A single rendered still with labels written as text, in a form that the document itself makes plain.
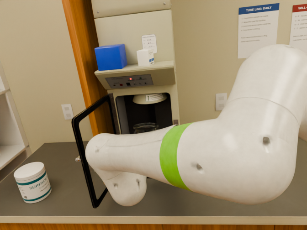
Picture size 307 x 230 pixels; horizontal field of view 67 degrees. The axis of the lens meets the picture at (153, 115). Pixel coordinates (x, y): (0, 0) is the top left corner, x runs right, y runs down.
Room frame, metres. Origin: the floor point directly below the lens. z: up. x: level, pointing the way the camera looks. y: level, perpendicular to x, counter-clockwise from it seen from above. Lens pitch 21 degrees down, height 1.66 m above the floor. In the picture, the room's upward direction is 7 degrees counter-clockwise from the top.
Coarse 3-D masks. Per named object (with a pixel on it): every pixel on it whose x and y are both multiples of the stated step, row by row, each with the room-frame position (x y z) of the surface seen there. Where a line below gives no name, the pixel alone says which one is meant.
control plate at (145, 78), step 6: (108, 78) 0.96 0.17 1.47; (114, 78) 0.96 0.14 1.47; (120, 78) 0.96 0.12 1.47; (126, 78) 0.96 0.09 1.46; (132, 78) 0.96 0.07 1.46; (138, 78) 0.96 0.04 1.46; (144, 78) 0.96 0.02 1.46; (150, 78) 0.95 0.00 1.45; (126, 84) 0.99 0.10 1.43; (132, 84) 0.99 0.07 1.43; (138, 84) 0.99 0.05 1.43; (144, 84) 0.99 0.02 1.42; (150, 84) 0.99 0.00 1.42
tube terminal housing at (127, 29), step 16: (112, 16) 1.05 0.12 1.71; (128, 16) 1.03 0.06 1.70; (144, 16) 1.02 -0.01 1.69; (160, 16) 1.01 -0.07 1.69; (112, 32) 1.05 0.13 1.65; (128, 32) 1.04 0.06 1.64; (144, 32) 1.03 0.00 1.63; (160, 32) 1.02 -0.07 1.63; (128, 48) 1.04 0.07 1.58; (160, 48) 1.02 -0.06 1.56; (176, 80) 1.10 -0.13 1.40; (176, 96) 1.01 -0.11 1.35; (176, 112) 1.01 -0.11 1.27
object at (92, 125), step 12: (108, 108) 1.01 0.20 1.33; (72, 120) 0.75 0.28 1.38; (84, 120) 0.81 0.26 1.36; (96, 120) 0.89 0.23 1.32; (108, 120) 0.99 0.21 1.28; (84, 132) 0.79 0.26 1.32; (96, 132) 0.87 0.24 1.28; (108, 132) 0.97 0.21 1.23; (84, 144) 0.78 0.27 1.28; (84, 168) 0.75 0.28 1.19; (96, 180) 0.80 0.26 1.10; (96, 192) 0.78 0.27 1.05
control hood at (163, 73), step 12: (96, 72) 0.94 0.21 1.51; (108, 72) 0.93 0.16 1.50; (120, 72) 0.93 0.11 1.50; (132, 72) 0.93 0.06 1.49; (144, 72) 0.92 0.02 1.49; (156, 72) 0.92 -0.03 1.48; (168, 72) 0.92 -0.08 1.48; (108, 84) 1.00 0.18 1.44; (156, 84) 0.99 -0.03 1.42; (168, 84) 0.99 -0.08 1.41
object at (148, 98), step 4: (136, 96) 1.09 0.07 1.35; (140, 96) 1.07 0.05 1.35; (144, 96) 1.06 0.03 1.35; (148, 96) 1.05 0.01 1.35; (152, 96) 1.05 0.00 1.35; (156, 96) 1.06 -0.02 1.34; (160, 96) 1.07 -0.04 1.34; (164, 96) 1.09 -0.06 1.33; (132, 100) 1.12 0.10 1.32; (136, 100) 1.08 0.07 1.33; (140, 100) 1.06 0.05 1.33; (144, 100) 1.05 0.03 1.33; (148, 100) 1.05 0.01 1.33; (152, 100) 1.05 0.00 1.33; (156, 100) 1.05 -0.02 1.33; (160, 100) 1.06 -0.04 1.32
